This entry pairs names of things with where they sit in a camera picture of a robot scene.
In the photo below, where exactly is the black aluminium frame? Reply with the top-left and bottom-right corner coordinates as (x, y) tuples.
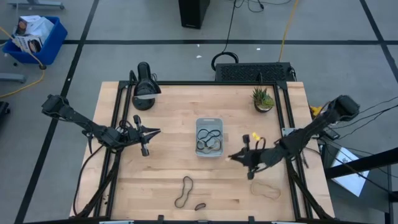
(70, 80), (335, 224)

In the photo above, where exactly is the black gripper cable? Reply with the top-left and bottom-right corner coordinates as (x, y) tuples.
(254, 136), (267, 151)

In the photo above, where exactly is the white plastic bin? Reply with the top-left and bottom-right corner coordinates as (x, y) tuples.
(195, 117), (224, 157)

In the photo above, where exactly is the black perforated computer case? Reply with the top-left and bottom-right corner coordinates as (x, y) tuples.
(214, 62), (296, 83)

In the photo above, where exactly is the white printed cardboard box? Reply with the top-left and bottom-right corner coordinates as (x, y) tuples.
(14, 14), (55, 41)
(14, 34), (44, 54)

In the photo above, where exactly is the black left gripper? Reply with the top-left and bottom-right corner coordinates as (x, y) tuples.
(122, 114), (162, 157)

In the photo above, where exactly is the blue plastic crate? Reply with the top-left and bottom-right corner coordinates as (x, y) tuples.
(2, 15), (68, 66)

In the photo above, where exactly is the yellow plug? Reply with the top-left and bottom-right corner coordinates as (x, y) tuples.
(310, 105), (324, 118)

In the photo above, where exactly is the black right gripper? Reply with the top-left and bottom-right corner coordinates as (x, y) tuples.
(227, 134), (282, 181)

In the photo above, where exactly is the white printed sheet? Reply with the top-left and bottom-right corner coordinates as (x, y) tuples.
(338, 146), (371, 198)

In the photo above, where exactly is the black power adapter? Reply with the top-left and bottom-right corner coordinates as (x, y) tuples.
(320, 126), (340, 141)

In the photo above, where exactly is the black computer tower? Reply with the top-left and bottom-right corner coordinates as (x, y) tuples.
(177, 0), (211, 30)

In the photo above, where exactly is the black metal beam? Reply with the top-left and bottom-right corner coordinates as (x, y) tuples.
(324, 146), (398, 180)

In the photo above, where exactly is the yellow extension cord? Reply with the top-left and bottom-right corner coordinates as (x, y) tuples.
(0, 26), (47, 100)
(278, 0), (300, 62)

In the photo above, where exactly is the grey metal stand foot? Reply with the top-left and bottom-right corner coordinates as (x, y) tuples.
(7, 0), (65, 10)
(0, 72), (27, 84)

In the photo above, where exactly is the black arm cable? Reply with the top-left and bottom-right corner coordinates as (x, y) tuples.
(72, 143), (105, 217)

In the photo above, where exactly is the black hanging cable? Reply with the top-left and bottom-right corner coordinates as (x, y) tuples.
(211, 0), (240, 72)

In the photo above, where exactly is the potted succulent plant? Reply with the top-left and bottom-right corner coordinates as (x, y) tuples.
(251, 86), (276, 114)

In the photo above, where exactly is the silver mounting plate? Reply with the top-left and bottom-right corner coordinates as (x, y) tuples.
(281, 126), (296, 138)

